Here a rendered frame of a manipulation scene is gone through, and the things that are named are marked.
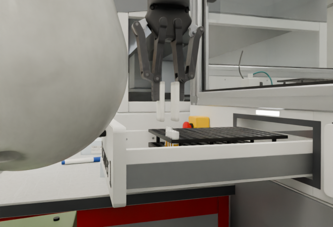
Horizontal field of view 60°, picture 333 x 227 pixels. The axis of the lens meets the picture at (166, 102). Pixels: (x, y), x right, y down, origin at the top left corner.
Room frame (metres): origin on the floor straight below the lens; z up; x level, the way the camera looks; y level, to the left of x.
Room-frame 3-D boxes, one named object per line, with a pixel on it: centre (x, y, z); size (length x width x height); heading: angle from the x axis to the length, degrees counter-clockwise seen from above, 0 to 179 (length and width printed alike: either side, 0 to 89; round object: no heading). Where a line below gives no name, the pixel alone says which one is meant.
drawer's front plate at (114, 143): (0.53, 0.10, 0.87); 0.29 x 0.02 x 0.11; 16
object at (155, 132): (0.55, 0.01, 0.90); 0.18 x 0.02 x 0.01; 16
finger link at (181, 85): (0.53, -0.03, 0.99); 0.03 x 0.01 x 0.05; 106
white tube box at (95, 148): (1.12, 0.26, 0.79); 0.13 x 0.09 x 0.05; 98
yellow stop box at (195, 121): (0.93, -0.10, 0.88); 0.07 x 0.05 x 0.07; 16
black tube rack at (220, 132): (0.58, -0.09, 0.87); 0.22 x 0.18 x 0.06; 106
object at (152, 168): (0.58, -0.10, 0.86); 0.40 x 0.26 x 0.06; 106
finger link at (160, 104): (0.51, 0.01, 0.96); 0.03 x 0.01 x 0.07; 16
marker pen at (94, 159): (0.93, 0.27, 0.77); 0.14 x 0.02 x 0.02; 116
